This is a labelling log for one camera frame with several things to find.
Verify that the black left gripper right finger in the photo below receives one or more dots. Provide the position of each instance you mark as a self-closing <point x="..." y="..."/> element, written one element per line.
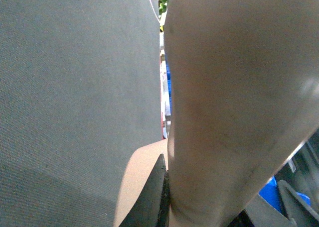
<point x="295" y="208"/>

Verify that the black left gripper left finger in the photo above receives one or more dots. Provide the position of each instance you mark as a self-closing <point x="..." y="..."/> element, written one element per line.
<point x="151" y="208"/>

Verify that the beige plastic dustpan tray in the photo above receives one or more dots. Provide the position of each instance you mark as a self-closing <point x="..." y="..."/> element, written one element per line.
<point x="245" y="95"/>

